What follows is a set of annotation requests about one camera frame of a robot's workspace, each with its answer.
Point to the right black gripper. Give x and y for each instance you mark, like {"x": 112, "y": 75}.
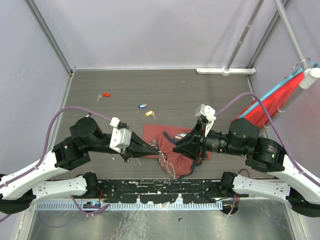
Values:
{"x": 198, "y": 139}

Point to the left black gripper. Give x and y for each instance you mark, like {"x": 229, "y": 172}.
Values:
{"x": 139, "y": 148}

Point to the key with yellow tag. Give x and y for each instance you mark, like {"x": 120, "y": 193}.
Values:
{"x": 150, "y": 113}

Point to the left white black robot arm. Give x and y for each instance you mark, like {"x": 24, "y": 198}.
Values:
{"x": 21, "y": 189}

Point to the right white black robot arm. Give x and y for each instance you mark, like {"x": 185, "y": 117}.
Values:
{"x": 296, "y": 187}

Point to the dark red shirt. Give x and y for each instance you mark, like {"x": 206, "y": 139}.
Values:
{"x": 166, "y": 136}

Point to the key with blue tag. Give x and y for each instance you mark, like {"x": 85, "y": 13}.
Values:
{"x": 142, "y": 106}

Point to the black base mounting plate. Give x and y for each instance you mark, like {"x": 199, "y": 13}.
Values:
{"x": 160, "y": 191}

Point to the white grey clothes rack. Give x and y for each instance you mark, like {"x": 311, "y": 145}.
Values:
{"x": 269, "y": 50}

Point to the teal clothes hanger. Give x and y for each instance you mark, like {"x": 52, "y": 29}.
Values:
{"x": 270, "y": 92}

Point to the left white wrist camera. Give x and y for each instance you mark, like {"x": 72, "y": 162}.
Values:
{"x": 120, "y": 136}

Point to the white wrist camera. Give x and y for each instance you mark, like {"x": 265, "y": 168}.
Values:
{"x": 206, "y": 114}
{"x": 120, "y": 136}

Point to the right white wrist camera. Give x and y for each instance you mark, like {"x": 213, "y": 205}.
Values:
{"x": 206, "y": 114}

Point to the slotted cable duct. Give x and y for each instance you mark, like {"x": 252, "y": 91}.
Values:
{"x": 176, "y": 206}

